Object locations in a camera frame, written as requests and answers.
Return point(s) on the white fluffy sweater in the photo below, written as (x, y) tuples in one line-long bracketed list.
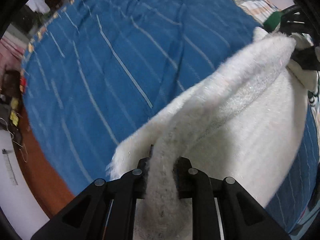
[(250, 120)]

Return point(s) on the green striped folded garment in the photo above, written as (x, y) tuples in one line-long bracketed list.
[(273, 21)]

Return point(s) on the blue striped plaid bedsheet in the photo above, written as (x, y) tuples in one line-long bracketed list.
[(101, 69)]

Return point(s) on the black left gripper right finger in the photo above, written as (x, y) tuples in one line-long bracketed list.
[(222, 209)]

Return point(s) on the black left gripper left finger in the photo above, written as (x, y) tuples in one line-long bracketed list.
[(104, 210)]

